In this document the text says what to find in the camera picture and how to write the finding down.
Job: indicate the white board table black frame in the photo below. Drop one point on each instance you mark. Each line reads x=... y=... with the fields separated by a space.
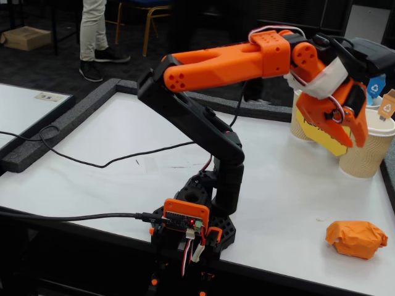
x=18 y=108

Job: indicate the white tape wrap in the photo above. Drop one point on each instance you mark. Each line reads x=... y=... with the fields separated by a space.
x=330 y=77

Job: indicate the person in beige trousers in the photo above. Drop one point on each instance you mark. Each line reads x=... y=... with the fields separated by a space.
x=92 y=27

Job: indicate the brown cardboard box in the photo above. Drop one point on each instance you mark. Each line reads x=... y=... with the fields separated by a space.
x=27 y=38

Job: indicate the long black foam border strip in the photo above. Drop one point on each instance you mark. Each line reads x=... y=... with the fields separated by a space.
x=265 y=109

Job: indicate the orange gripper body with motor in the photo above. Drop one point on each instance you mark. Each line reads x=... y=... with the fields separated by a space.
x=311 y=106

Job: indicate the paper cup with orange sign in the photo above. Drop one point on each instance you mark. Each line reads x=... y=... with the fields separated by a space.
x=364 y=160

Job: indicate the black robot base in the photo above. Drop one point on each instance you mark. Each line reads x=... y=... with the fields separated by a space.
x=225 y=228

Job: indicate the blue recycling bin sign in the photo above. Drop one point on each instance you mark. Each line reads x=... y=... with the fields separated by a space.
x=376 y=87

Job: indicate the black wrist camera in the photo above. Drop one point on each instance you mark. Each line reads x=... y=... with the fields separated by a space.
x=367 y=55

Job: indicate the orange and black robot arm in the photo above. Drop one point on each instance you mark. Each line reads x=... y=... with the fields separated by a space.
x=216 y=64

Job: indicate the black shoe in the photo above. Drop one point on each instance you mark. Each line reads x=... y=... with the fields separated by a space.
x=91 y=72
x=112 y=57

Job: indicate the yellow welcome sign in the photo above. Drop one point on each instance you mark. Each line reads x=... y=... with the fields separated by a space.
x=311 y=129

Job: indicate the orange paper-wrapped package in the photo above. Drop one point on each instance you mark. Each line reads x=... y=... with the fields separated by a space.
x=355 y=240

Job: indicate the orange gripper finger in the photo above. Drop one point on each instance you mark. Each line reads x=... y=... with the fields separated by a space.
x=361 y=132
x=341 y=134

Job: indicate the paper cup with green sign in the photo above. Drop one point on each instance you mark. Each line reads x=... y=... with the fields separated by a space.
x=297 y=123

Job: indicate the chair with gold legs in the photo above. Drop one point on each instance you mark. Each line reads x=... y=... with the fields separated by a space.
x=145 y=2

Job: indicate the orange recycling bin sign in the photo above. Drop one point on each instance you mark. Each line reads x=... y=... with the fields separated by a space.
x=387 y=105

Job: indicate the black table clamp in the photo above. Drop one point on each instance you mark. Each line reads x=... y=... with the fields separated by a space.
x=154 y=281

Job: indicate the orange controller board mount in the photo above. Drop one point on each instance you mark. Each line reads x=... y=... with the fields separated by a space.
x=185 y=209

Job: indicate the small paper label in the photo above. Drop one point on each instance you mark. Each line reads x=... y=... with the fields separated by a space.
x=49 y=97

